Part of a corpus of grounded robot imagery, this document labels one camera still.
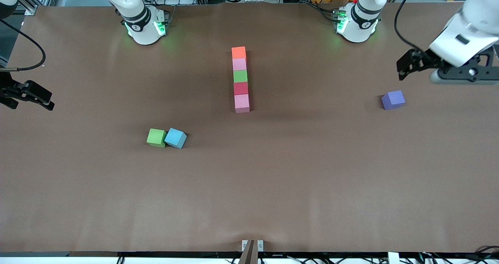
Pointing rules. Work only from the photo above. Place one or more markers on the red foam cube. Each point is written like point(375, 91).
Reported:
point(241, 88)

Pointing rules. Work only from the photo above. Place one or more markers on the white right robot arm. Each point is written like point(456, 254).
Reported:
point(140, 26)

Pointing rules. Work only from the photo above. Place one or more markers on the pink foam cube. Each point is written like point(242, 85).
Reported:
point(242, 103)
point(239, 64)

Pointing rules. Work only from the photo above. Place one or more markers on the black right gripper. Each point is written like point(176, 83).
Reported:
point(8, 90)

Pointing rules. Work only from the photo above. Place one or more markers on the blue foam cube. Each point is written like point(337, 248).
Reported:
point(175, 138)

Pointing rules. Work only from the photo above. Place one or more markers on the metal bracket with brown post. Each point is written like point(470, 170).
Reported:
point(252, 252)

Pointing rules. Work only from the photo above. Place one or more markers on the orange foam cube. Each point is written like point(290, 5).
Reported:
point(239, 53)

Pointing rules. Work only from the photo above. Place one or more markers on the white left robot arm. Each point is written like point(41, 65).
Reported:
point(358, 26)

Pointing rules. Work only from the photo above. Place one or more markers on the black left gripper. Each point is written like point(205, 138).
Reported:
point(422, 60)

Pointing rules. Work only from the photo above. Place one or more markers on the green foam cube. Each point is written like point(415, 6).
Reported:
point(156, 138)
point(240, 76)

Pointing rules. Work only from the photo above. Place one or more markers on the small white box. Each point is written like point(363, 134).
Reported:
point(393, 258)

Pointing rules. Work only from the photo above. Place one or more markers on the purple foam cube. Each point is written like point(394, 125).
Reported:
point(393, 100)

